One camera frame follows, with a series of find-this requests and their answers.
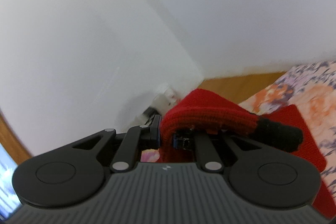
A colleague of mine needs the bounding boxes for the wooden bed frame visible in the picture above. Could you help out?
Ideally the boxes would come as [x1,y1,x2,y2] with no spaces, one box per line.
[1,72,284,164]

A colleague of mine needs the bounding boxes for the floral bed sheet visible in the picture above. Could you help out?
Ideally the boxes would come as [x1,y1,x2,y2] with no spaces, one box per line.
[141,61,335,189]

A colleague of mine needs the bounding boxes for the red knitted sweater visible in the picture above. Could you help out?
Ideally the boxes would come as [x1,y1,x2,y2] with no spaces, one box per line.
[149,89,335,223]

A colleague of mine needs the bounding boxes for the white wall socket strip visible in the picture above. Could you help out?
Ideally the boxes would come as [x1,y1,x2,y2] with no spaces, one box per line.
[150,83,181,115]

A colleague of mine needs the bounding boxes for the black plug adapter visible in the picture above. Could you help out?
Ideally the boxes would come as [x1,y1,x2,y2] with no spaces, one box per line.
[142,106,159,123]

